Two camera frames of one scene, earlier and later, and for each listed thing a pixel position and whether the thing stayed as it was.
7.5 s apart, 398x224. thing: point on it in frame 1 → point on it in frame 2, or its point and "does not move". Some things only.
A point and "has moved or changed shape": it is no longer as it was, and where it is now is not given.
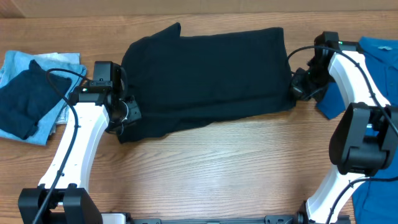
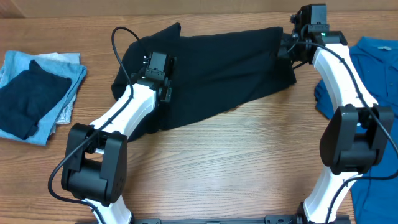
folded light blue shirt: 65,64 does not move
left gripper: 135,114 → 170,85
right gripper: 300,84 → 285,51
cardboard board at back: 50,8 does not move
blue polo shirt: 375,200 does not move
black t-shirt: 179,81 has moved or changed shape
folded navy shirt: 26,98 does not move
